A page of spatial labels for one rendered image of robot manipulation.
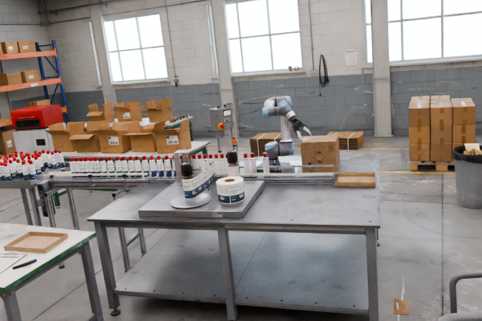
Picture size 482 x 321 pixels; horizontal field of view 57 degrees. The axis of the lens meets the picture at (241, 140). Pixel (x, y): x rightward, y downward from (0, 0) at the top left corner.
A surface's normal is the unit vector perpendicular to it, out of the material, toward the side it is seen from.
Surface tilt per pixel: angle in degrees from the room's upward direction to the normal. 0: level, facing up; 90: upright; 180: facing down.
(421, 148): 87
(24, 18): 90
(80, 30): 90
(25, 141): 90
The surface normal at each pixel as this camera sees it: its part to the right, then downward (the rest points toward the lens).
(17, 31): 0.91, 0.00
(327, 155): -0.29, 0.23
